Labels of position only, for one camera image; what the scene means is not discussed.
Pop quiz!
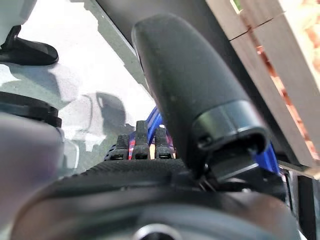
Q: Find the blue plastic shopping basket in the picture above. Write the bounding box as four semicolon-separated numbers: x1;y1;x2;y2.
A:
126;106;281;176

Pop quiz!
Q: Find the silver right robot leg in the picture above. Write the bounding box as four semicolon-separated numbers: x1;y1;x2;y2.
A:
0;91;81;181

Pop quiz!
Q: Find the black left robot foot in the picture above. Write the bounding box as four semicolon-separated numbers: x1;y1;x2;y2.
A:
0;24;60;67

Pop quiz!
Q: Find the silver left robot leg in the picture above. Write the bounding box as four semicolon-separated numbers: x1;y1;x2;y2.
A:
0;0;38;50

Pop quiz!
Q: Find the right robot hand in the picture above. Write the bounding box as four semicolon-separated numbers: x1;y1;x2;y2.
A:
9;12;302;240

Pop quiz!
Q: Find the silver robot leg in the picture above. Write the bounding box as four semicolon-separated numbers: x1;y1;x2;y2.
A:
0;91;81;181
0;0;38;50

